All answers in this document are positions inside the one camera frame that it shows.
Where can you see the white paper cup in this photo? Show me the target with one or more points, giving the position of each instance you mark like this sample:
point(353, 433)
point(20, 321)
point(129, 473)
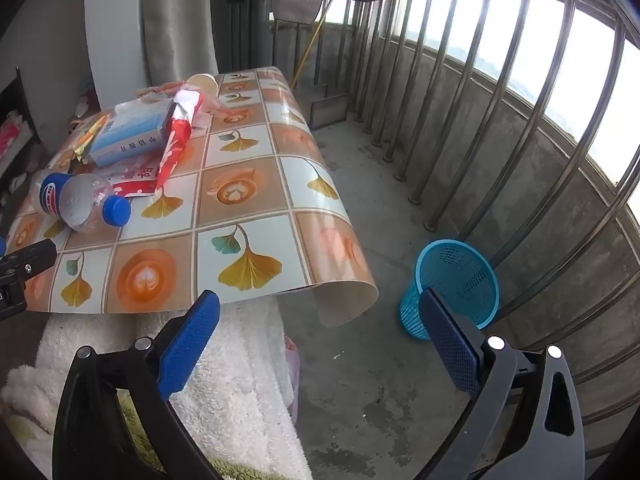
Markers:
point(202, 84)

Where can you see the grey curtain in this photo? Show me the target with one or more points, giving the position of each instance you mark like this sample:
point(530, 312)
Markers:
point(175, 20)

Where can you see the dark shelf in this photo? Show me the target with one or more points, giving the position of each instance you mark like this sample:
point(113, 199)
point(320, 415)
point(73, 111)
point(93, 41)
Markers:
point(20, 105)

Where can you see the clear plastic bottle blue cap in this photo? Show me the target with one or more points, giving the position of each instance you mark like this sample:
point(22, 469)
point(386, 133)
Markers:
point(75, 200)

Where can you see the gold foil wrapper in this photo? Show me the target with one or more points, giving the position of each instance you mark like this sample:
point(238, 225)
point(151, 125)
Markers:
point(87, 137)

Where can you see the red and white plastic bag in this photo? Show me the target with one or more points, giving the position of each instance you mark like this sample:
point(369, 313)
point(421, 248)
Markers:
point(135, 185)

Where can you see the yellow pole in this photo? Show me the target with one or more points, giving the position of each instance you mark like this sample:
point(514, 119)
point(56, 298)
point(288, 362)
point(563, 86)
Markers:
point(310, 45)

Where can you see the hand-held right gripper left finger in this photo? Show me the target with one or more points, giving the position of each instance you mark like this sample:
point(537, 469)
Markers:
point(190, 345)

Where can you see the hanging grey cloth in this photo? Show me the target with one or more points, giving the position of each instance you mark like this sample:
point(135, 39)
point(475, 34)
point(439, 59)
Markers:
point(295, 5)

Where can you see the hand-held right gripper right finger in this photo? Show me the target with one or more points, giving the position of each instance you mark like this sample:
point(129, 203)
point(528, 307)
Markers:
point(450, 345)

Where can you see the grey metal frame panel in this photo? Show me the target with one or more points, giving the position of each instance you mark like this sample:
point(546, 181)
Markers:
point(327, 112)

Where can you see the steel balcony railing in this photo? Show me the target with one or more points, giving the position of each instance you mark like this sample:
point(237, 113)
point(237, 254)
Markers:
point(433, 222)

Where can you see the white fluffy cloth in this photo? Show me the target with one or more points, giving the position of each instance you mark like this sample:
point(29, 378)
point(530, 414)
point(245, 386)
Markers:
point(240, 410)

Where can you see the blue mesh plastic wastebasket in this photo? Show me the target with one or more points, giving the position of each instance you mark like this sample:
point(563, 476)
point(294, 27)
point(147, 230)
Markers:
point(450, 270)

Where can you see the dark green cabinet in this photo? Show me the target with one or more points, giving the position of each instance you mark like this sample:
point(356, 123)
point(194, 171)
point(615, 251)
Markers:
point(240, 30)

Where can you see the blue and white carton box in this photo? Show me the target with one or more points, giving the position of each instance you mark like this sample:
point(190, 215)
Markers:
point(130, 135)

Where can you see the ginkgo leaf patterned tablecloth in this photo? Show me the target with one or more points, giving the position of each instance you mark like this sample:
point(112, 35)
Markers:
point(240, 160)

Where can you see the red and white snack wrapper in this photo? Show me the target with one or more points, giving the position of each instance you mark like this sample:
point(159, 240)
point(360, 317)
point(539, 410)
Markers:
point(175, 145)

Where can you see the pink plastic bag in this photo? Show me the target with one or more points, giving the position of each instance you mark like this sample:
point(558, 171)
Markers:
point(292, 370)

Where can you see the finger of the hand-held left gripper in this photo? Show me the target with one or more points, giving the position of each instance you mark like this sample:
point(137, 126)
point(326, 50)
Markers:
point(30, 260)

